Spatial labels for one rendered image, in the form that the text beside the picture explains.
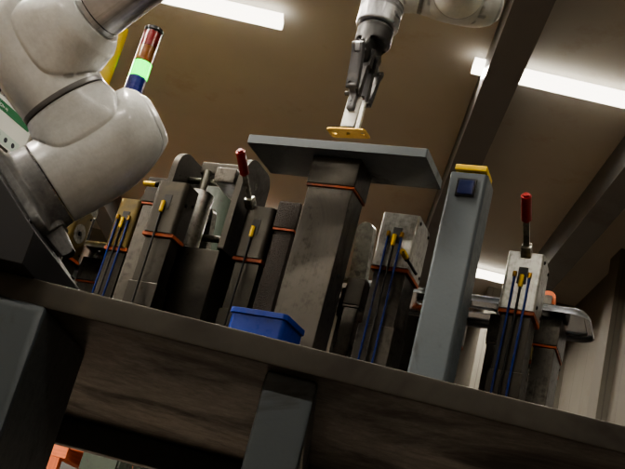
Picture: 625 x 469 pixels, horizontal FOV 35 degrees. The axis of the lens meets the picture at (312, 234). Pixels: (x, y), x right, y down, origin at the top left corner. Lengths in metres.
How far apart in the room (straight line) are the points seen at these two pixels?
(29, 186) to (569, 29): 4.67
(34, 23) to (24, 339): 0.52
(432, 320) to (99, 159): 0.63
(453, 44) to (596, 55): 0.87
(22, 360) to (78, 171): 0.34
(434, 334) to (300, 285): 0.27
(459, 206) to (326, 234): 0.25
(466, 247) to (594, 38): 4.36
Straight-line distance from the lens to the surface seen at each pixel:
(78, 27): 1.67
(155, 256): 2.03
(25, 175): 1.67
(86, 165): 1.66
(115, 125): 1.67
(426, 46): 6.39
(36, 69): 1.69
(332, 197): 1.87
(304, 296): 1.81
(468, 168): 1.84
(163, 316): 1.48
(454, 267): 1.76
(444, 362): 1.70
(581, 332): 2.14
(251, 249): 2.03
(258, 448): 1.47
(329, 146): 1.88
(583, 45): 6.12
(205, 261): 2.04
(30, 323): 1.51
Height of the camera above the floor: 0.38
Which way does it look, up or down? 19 degrees up
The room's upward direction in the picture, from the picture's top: 15 degrees clockwise
